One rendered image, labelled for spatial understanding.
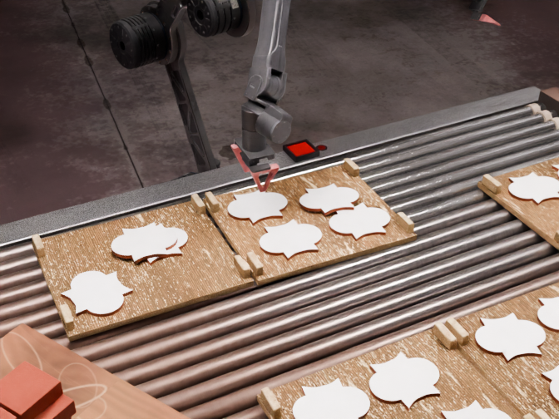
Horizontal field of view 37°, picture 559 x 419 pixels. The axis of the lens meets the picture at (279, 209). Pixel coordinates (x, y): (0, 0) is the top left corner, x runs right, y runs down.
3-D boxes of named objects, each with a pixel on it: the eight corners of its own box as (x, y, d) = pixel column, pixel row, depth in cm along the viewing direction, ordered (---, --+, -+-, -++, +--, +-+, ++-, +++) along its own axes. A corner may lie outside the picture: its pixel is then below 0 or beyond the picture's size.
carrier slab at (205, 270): (32, 247, 195) (31, 241, 194) (196, 204, 210) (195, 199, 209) (69, 342, 170) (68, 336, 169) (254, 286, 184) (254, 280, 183)
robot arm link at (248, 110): (255, 94, 192) (235, 101, 189) (274, 105, 188) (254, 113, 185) (255, 120, 196) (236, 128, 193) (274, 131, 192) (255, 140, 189)
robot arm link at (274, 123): (278, 80, 194) (252, 71, 187) (311, 98, 186) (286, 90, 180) (258, 127, 196) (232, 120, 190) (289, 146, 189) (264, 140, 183)
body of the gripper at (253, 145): (259, 140, 202) (258, 112, 197) (275, 160, 194) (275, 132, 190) (233, 145, 200) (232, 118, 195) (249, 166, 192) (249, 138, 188)
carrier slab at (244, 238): (203, 204, 210) (202, 198, 209) (346, 168, 224) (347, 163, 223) (258, 286, 184) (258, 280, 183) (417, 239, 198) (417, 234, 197)
